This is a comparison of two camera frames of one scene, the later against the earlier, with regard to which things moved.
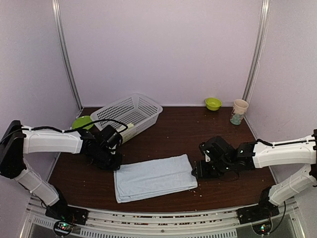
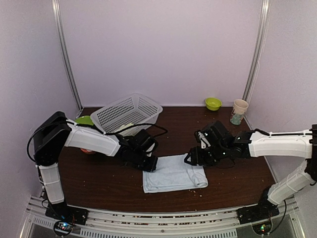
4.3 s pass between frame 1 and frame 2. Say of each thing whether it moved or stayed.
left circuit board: stayed
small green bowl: stayed
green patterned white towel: stayed
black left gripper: moved
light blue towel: moved
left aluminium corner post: stayed
